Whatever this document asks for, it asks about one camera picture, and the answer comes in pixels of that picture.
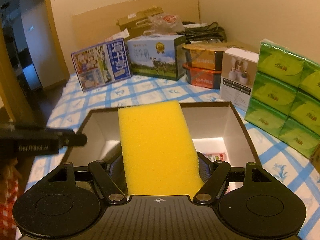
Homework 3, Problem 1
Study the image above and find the white humidifier product box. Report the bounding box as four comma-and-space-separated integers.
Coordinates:
220, 48, 259, 111

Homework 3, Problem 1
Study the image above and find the green tissue pack bundle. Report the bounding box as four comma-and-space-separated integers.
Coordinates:
245, 39, 319, 158

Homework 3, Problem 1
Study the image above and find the clear plastic bag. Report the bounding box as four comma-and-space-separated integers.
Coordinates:
143, 13, 185, 36

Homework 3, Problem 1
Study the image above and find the upper instant noodle bowl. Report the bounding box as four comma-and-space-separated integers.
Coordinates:
182, 43, 227, 71

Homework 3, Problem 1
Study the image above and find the wooden door frame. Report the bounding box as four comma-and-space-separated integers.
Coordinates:
44, 0, 70, 81

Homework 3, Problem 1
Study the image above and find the red checkered cloth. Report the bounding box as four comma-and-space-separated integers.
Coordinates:
1, 158, 18, 239

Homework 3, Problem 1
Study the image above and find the dark brown open box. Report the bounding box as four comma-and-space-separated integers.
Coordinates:
60, 101, 263, 196

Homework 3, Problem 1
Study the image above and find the cow picture milk box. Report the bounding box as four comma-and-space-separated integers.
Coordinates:
127, 34, 186, 81

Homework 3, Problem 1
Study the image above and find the large brown cardboard box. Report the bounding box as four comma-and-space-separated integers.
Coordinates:
309, 145, 320, 169

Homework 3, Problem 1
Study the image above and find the flat brown cardboard box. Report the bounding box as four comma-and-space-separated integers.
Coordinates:
116, 7, 164, 38

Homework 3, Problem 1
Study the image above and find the blue cartoon milk carton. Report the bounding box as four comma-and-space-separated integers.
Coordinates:
71, 38, 131, 92

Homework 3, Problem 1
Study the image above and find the yellow green sponge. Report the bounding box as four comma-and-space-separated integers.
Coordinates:
118, 100, 204, 197

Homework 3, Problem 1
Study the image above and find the dark green strap bag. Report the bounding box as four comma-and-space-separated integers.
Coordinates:
184, 22, 227, 42

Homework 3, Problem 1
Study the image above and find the wooden headboard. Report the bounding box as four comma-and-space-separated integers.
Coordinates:
72, 0, 200, 52

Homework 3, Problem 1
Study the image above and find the lower red noodle bowl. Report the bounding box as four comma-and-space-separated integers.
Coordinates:
183, 63, 221, 89

